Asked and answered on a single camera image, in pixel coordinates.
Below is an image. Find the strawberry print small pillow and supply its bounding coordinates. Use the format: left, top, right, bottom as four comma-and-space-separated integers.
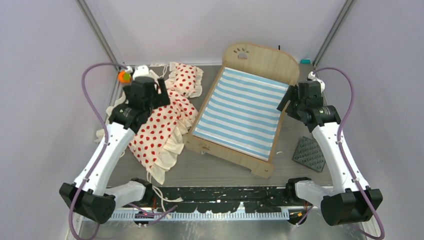
165, 62, 204, 98

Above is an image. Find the strawberry print ruffled blanket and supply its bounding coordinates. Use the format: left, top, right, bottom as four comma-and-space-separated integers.
96, 89, 200, 185

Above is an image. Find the wooden pet bed frame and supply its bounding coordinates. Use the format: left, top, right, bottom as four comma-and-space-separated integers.
183, 42, 300, 178

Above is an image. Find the blue striped mattress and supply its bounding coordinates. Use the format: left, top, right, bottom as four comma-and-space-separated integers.
192, 67, 289, 161

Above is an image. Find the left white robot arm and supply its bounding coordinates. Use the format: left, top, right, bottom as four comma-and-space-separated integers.
59, 65, 170, 224

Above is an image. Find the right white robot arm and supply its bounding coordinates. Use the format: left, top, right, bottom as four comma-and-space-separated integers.
277, 80, 383, 226

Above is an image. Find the orange green toy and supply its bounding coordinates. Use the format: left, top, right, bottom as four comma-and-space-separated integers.
117, 66, 133, 84

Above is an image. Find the teal small block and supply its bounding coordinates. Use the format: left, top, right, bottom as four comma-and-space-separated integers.
299, 58, 312, 65

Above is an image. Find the black perforated pad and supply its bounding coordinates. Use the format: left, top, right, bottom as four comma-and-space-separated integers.
292, 136, 326, 173

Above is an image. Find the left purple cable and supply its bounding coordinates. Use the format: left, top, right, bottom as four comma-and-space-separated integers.
69, 63, 137, 240

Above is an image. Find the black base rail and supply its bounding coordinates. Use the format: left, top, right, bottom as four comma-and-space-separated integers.
69, 185, 372, 223

